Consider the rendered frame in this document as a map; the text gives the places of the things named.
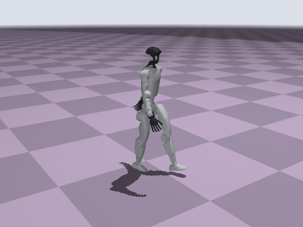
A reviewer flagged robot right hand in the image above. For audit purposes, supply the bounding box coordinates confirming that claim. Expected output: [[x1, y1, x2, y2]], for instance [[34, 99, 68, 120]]
[[148, 111, 162, 132]]

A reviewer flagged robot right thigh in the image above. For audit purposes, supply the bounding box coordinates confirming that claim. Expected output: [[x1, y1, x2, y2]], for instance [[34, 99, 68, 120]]
[[136, 109, 150, 146]]

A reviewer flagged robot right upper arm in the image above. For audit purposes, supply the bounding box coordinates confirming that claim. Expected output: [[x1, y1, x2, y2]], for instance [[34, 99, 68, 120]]
[[140, 70, 151, 98]]

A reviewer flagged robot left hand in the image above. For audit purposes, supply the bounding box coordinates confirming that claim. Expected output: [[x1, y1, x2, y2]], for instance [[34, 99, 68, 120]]
[[134, 98, 143, 111]]

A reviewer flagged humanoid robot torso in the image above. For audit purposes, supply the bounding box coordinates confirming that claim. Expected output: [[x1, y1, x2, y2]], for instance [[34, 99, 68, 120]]
[[141, 65, 161, 112]]

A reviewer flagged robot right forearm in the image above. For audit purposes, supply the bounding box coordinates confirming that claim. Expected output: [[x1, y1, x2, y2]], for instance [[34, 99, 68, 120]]
[[142, 92, 153, 117]]

